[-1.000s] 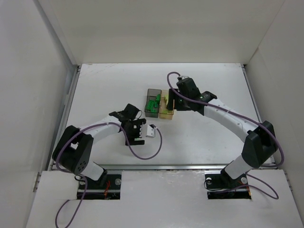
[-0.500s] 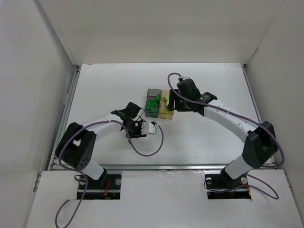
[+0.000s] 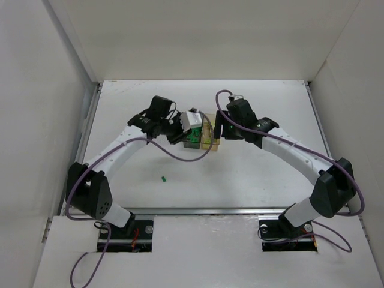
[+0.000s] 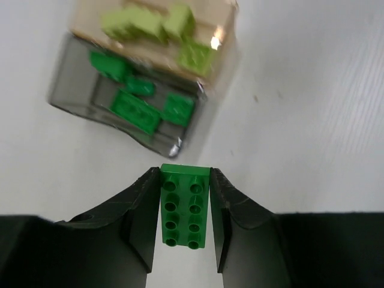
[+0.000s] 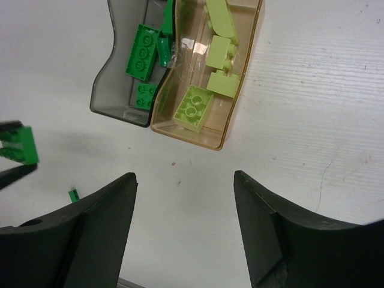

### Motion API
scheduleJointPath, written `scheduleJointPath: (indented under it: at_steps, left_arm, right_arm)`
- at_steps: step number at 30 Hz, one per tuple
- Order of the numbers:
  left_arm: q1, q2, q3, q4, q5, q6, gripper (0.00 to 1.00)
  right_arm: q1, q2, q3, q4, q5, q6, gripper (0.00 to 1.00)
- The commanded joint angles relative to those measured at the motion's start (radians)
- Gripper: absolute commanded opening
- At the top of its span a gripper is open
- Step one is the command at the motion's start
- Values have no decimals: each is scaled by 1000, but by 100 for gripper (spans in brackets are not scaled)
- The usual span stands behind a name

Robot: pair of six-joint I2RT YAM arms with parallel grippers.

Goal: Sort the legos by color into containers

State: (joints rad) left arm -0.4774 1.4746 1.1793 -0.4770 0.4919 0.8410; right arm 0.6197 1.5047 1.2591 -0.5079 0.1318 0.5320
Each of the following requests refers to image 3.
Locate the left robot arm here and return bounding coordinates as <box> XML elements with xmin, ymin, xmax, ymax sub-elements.
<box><xmin>65</xmin><ymin>96</ymin><xmax>202</xmax><ymax>230</ymax></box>

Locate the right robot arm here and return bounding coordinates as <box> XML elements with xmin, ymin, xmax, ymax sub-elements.
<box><xmin>215</xmin><ymin>95</ymin><xmax>358</xmax><ymax>238</ymax></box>

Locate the orange transparent container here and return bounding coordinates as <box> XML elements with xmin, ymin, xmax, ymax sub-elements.
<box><xmin>200</xmin><ymin>114</ymin><xmax>220</xmax><ymax>152</ymax></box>

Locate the grey transparent container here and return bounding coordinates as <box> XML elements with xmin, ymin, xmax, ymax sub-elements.
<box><xmin>183</xmin><ymin>128</ymin><xmax>201</xmax><ymax>149</ymax></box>

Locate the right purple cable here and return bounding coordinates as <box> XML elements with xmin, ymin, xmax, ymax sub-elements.
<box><xmin>215</xmin><ymin>89</ymin><xmax>365</xmax><ymax>253</ymax></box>

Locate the purple cable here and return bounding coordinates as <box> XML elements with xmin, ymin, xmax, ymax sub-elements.
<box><xmin>215</xmin><ymin>89</ymin><xmax>365</xmax><ymax>253</ymax></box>
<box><xmin>65</xmin><ymin>111</ymin><xmax>214</xmax><ymax>287</ymax></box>

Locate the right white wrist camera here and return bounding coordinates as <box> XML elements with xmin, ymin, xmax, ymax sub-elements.
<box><xmin>228</xmin><ymin>94</ymin><xmax>244</xmax><ymax>102</ymax></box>

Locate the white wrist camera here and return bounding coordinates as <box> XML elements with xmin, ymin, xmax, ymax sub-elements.
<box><xmin>228</xmin><ymin>94</ymin><xmax>244</xmax><ymax>102</ymax></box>
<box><xmin>180</xmin><ymin>108</ymin><xmax>203</xmax><ymax>132</ymax></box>

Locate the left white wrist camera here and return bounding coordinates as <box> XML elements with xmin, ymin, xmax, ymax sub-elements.
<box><xmin>180</xmin><ymin>108</ymin><xmax>203</xmax><ymax>132</ymax></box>

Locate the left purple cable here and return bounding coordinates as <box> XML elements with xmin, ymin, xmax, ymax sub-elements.
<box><xmin>65</xmin><ymin>111</ymin><xmax>214</xmax><ymax>287</ymax></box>

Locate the aluminium rail front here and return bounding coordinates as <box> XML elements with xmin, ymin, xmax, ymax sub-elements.
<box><xmin>61</xmin><ymin>206</ymin><xmax>359</xmax><ymax>217</ymax></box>

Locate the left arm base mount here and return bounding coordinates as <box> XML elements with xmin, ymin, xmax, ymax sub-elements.
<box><xmin>94</xmin><ymin>219</ymin><xmax>154</xmax><ymax>253</ymax></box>

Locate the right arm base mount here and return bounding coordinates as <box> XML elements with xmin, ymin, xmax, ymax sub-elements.
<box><xmin>257</xmin><ymin>215</ymin><xmax>317</xmax><ymax>252</ymax></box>

